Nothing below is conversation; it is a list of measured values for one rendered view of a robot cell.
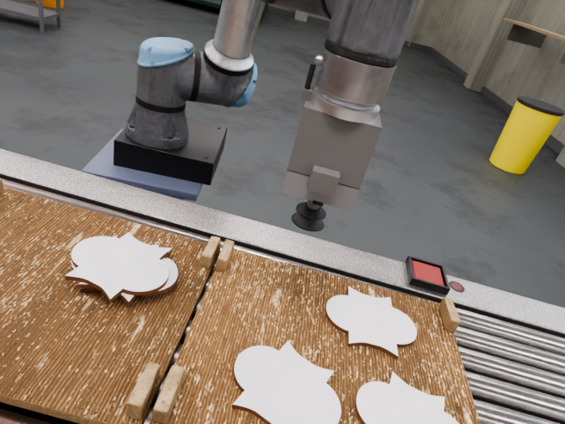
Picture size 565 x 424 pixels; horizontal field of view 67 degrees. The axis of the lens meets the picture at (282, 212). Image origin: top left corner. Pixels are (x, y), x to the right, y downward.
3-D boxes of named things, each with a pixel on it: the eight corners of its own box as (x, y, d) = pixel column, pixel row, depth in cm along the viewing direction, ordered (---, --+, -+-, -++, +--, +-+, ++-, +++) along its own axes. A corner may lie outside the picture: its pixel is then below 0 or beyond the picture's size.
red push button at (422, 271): (409, 264, 88) (411, 259, 87) (437, 272, 88) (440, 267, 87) (412, 283, 83) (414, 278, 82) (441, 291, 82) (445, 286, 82)
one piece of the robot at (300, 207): (296, 209, 51) (292, 223, 52) (327, 218, 51) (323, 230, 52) (298, 194, 54) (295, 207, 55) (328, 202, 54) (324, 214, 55)
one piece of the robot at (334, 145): (304, 76, 39) (267, 221, 47) (398, 102, 39) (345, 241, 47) (312, 55, 47) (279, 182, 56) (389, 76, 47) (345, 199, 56)
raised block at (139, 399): (146, 373, 52) (147, 357, 50) (161, 376, 52) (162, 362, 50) (124, 417, 47) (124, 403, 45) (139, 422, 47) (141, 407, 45)
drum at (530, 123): (535, 179, 431) (574, 116, 396) (495, 171, 426) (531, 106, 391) (516, 161, 467) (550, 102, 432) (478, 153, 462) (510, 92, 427)
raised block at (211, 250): (209, 246, 75) (211, 234, 73) (219, 249, 75) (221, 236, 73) (198, 267, 69) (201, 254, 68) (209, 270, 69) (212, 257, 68)
